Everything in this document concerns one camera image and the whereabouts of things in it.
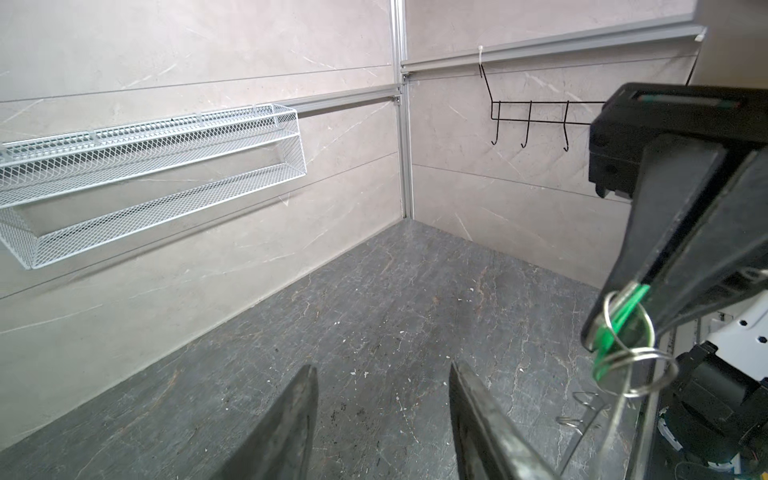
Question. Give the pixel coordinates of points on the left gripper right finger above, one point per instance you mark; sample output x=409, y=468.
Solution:
x=487, y=444

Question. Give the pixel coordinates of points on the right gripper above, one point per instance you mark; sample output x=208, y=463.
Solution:
x=697, y=230

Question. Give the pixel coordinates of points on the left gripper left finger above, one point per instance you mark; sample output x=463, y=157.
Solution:
x=280, y=446

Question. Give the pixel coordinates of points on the green tagged key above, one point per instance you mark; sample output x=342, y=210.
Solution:
x=625, y=326

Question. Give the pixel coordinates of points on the metal keyring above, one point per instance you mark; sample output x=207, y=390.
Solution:
x=614, y=393

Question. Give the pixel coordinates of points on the black wire hook rack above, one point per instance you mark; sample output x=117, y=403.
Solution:
x=571, y=96

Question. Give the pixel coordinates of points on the white wire mesh basket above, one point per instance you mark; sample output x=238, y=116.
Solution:
x=64, y=195

